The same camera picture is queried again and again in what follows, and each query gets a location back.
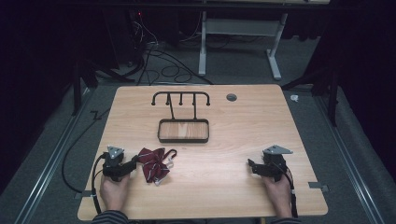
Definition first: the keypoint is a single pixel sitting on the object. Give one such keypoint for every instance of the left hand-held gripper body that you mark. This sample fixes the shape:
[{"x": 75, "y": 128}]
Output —
[{"x": 115, "y": 161}]

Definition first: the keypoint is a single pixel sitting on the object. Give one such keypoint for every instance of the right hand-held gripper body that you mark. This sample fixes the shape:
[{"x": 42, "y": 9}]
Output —
[{"x": 274, "y": 163}]

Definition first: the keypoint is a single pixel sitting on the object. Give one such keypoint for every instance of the dark red striped bow tie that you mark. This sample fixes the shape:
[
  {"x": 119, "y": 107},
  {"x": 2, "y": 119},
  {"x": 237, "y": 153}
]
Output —
[{"x": 154, "y": 166}]

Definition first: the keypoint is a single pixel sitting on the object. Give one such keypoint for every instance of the person's left hand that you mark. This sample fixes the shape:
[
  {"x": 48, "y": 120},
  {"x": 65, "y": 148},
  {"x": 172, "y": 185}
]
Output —
[{"x": 114, "y": 193}]

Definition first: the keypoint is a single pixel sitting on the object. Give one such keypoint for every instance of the person's right hand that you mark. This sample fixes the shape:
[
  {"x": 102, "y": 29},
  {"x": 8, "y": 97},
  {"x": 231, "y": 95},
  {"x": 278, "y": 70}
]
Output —
[{"x": 278, "y": 196}]

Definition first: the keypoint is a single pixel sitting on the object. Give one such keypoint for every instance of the person's left striped sleeve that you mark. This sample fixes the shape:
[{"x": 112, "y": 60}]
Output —
[{"x": 110, "y": 217}]

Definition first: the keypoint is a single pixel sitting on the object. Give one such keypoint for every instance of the person's striped sleeve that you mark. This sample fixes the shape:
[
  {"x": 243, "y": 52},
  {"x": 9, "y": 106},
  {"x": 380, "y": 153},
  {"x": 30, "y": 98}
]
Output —
[
  {"x": 286, "y": 221},
  {"x": 110, "y": 217}
]

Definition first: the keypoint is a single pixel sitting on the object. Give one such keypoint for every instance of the person's right striped sleeve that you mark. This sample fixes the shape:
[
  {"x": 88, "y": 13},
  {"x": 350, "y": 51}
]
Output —
[{"x": 286, "y": 221}]

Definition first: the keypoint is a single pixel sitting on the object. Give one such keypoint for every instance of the black hook rack with tray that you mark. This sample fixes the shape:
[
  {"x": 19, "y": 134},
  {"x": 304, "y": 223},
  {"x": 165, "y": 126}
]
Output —
[{"x": 183, "y": 124}]

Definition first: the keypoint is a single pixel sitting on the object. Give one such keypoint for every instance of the crumpled white paper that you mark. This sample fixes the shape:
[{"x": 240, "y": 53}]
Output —
[{"x": 294, "y": 98}]

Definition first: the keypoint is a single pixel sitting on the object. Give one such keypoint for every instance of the black metal stand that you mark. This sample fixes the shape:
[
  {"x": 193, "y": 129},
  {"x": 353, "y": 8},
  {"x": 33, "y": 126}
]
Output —
[
  {"x": 333, "y": 93},
  {"x": 76, "y": 90}
]

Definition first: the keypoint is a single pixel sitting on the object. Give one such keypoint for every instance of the metal floor rail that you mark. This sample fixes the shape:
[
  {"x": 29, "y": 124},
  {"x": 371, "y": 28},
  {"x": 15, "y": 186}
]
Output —
[
  {"x": 348, "y": 155},
  {"x": 53, "y": 161}
]

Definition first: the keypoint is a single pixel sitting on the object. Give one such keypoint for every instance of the white metal desk frame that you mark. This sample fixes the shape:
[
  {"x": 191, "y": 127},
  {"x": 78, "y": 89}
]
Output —
[{"x": 239, "y": 27}]

